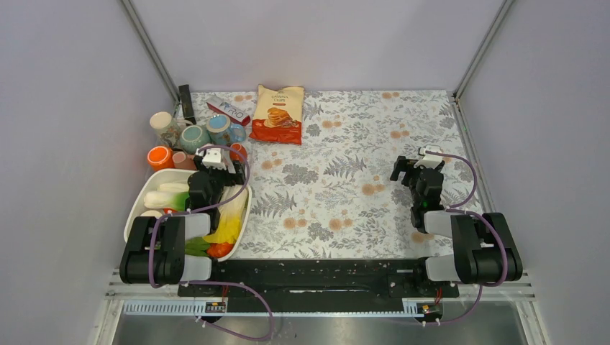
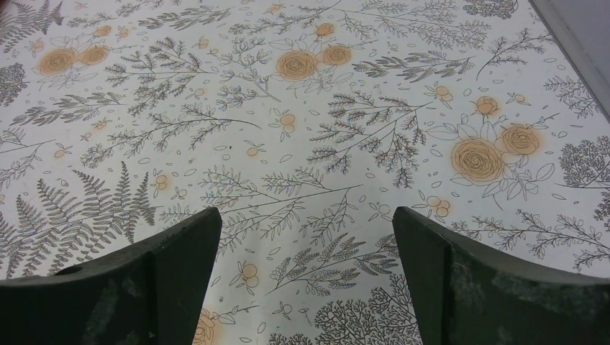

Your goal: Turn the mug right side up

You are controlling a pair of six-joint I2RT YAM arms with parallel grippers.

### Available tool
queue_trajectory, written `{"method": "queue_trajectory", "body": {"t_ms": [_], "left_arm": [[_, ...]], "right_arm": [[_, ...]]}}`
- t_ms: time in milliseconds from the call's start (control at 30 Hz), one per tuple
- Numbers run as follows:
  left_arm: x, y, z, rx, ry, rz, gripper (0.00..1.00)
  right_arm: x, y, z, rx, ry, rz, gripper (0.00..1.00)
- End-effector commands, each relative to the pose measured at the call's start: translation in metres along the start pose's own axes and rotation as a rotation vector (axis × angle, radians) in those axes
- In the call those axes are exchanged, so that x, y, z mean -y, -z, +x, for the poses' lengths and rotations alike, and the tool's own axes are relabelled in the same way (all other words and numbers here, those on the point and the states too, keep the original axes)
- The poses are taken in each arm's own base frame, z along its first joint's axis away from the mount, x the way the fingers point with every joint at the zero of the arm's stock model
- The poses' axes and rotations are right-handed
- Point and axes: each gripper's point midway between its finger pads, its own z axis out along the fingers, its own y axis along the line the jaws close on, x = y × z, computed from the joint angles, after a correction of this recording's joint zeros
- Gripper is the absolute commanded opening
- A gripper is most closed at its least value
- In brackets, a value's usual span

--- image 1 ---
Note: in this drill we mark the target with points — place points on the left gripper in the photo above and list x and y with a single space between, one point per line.
237 177

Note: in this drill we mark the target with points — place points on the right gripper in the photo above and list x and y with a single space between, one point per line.
403 164

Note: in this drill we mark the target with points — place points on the pink faceted mug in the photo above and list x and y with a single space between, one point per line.
183 161

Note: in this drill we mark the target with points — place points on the small orange red mug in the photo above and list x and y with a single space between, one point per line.
238 153

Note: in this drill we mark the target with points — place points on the green round mug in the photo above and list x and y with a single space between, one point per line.
193 137

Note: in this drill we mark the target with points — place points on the blue iridescent mug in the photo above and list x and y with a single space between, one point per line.
224 132

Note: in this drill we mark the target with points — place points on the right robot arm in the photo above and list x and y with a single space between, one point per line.
484 251

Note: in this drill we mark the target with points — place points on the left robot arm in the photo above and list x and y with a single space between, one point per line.
182 221

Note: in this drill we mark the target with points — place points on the cream floral mug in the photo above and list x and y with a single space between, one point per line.
166 128

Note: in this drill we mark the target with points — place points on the toy green leek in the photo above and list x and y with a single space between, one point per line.
166 199

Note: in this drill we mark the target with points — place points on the toy napa cabbage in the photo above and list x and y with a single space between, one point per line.
230 222

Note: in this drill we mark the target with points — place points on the white plastic basin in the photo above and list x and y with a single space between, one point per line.
176 175

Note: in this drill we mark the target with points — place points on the orange white cup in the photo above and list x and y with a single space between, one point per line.
160 158

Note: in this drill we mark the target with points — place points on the toy green cucumber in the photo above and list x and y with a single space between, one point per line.
196 247

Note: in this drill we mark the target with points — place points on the toy red tomato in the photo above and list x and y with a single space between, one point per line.
219 250

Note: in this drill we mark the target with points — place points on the red white toothpaste box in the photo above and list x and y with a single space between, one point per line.
236 115

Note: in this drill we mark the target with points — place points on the floral tablecloth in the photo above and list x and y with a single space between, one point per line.
331 196

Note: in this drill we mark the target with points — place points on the black rectangular block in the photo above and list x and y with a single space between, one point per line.
186 103

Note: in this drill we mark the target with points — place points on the cassava chips bag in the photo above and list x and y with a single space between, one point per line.
278 115

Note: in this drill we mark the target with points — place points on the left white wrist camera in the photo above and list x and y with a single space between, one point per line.
213 158

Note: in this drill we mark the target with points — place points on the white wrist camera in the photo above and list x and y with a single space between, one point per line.
429 157
213 158

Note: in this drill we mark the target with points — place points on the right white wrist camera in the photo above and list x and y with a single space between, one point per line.
429 157

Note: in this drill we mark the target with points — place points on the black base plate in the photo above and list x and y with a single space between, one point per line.
320 286

